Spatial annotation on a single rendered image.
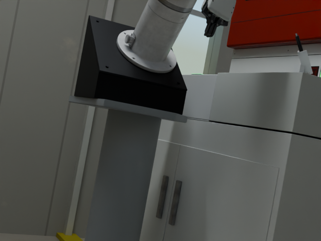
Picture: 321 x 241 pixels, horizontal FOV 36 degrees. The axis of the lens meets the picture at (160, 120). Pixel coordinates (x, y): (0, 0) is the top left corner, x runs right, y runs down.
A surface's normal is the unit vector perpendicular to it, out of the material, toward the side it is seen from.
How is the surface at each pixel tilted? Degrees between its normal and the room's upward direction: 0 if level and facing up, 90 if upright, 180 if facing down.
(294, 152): 90
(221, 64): 90
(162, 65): 41
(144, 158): 90
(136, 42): 105
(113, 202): 90
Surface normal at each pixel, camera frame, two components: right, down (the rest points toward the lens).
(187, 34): 0.44, 0.07
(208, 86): -0.86, -0.16
